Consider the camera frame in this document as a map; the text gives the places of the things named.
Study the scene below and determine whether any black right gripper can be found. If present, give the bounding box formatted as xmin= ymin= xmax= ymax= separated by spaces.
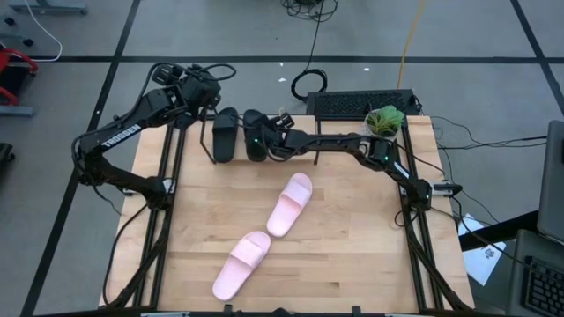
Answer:
xmin=249 ymin=112 xmax=296 ymax=163

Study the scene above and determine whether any black rubber slide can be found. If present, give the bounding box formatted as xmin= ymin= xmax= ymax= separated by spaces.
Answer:
xmin=242 ymin=108 xmax=271 ymax=163
xmin=211 ymin=107 xmax=241 ymax=164

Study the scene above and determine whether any pink rubber slide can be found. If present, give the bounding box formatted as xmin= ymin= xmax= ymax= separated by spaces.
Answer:
xmin=265 ymin=172 xmax=314 ymax=239
xmin=211 ymin=231 xmax=272 ymax=303

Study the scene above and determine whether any black keyboard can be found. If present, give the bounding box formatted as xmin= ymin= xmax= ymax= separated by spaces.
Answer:
xmin=305 ymin=88 xmax=419 ymax=120

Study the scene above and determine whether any green plant in patterned pot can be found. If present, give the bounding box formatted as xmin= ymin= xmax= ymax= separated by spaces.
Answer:
xmin=364 ymin=104 xmax=406 ymax=140

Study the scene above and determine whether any grey metal stand base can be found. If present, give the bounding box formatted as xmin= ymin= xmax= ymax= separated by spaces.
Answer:
xmin=8 ymin=0 xmax=88 ymax=16

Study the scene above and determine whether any grey metal stand foot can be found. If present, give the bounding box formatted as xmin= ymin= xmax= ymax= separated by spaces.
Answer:
xmin=0 ymin=105 xmax=35 ymax=118

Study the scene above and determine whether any red and black cart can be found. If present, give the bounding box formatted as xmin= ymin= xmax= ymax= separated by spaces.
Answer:
xmin=0 ymin=47 xmax=40 ymax=107

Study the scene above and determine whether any black object at floor edge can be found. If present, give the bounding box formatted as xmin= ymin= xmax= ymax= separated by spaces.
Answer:
xmin=0 ymin=142 xmax=15 ymax=177

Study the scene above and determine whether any white paper sheet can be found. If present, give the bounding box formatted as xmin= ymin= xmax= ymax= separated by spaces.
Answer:
xmin=456 ymin=212 xmax=508 ymax=287

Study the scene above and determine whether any black desk beam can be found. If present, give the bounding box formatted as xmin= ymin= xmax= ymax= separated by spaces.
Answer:
xmin=457 ymin=210 xmax=541 ymax=252

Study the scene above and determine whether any grey laptop with black keyboard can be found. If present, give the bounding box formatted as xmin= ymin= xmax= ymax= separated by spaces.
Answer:
xmin=506 ymin=228 xmax=564 ymax=317

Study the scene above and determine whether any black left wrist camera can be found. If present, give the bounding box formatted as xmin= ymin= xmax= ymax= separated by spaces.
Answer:
xmin=152 ymin=63 xmax=182 ymax=87

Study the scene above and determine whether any wire and wood shoe shelf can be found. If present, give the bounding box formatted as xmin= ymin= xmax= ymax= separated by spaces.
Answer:
xmin=197 ymin=94 xmax=323 ymax=167

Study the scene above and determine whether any coiled black floor cable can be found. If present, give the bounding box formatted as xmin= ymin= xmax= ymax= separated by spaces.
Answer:
xmin=280 ymin=0 xmax=340 ymax=103

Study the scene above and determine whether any white floor cable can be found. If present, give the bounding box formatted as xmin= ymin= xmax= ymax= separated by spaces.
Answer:
xmin=21 ymin=0 xmax=64 ymax=63

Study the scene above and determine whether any black aluminium frame rail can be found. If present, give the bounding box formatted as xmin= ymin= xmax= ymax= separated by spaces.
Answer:
xmin=391 ymin=114 xmax=476 ymax=312
xmin=100 ymin=112 xmax=196 ymax=309

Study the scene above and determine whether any yellow cable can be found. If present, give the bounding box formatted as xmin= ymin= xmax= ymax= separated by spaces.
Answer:
xmin=396 ymin=0 xmax=427 ymax=91

